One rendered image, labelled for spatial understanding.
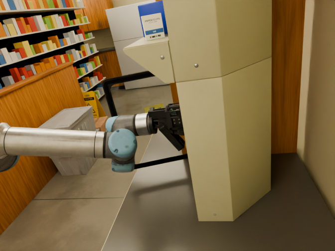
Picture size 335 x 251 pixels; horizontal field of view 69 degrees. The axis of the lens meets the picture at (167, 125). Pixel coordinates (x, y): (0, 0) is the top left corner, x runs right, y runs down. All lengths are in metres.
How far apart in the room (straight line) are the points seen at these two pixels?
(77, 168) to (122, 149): 2.45
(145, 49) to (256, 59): 0.29
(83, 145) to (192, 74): 0.33
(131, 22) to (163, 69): 5.12
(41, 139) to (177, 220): 0.49
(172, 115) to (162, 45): 0.27
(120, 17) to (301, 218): 5.35
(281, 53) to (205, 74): 0.45
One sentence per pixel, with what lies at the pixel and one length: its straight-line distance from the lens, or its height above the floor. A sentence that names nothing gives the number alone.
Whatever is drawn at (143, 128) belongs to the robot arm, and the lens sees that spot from 0.80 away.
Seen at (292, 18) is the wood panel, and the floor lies 1.48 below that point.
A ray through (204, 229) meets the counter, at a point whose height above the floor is 0.94.
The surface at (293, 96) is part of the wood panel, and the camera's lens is 1.06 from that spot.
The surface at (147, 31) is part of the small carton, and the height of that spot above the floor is 1.53.
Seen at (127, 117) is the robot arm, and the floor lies 1.28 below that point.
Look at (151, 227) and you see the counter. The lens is 0.88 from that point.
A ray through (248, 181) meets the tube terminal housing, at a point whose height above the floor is 1.05.
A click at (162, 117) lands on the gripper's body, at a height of 1.27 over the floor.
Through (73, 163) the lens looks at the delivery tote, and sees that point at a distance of 3.06.
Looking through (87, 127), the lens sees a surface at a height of 0.46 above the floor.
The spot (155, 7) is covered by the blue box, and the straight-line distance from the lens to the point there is 0.78.
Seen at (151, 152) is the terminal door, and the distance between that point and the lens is 1.03.
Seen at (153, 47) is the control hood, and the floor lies 1.50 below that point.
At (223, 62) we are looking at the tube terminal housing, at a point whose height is 1.44.
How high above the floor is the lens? 1.57
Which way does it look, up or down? 25 degrees down
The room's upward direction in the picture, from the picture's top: 11 degrees counter-clockwise
